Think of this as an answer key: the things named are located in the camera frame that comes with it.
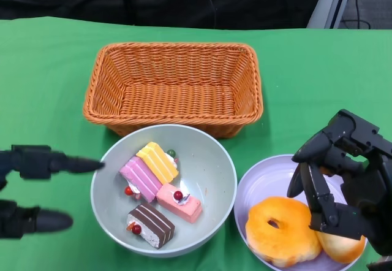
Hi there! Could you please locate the white round plate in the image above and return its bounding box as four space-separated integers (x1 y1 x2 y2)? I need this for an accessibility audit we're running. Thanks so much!
233 154 368 271

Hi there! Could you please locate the magenta striped cake slice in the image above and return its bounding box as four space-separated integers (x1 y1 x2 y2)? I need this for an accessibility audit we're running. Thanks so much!
118 156 164 203

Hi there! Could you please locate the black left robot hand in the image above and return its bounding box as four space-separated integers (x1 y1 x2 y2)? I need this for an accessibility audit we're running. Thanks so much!
0 144 107 240

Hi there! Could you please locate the orange white pumpkin bread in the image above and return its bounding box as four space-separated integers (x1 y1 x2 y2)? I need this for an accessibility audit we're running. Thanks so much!
315 231 367 264

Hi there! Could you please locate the plain orange bread ring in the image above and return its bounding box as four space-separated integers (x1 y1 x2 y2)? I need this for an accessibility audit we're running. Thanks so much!
244 196 323 268

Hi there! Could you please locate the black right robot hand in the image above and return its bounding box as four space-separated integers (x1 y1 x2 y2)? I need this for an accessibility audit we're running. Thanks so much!
287 109 392 256

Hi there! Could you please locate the yellow cake piece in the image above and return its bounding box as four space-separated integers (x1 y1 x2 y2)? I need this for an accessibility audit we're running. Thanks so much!
136 141 180 185

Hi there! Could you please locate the grey metal stand leg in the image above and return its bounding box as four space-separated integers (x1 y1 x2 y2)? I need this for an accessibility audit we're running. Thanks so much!
307 0 359 29

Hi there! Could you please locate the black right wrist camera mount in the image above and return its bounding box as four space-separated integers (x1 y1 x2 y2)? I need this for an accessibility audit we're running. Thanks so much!
366 258 392 271

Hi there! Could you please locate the pink cake slice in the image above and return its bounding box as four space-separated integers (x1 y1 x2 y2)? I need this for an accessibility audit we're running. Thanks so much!
156 182 203 224

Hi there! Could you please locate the orange wicker basket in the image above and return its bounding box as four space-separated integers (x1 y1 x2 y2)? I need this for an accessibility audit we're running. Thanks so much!
83 42 264 139

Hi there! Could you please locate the chocolate striped cake slice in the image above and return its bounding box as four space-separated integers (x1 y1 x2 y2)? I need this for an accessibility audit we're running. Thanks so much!
126 202 176 250

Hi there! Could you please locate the black floor cable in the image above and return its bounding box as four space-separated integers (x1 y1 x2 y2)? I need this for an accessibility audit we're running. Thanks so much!
340 0 373 29

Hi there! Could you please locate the green tablecloth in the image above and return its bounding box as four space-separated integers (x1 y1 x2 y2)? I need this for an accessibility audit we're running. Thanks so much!
0 16 392 271

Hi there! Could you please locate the grey round bowl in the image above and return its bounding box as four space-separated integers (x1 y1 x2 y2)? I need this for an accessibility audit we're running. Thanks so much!
90 123 238 258

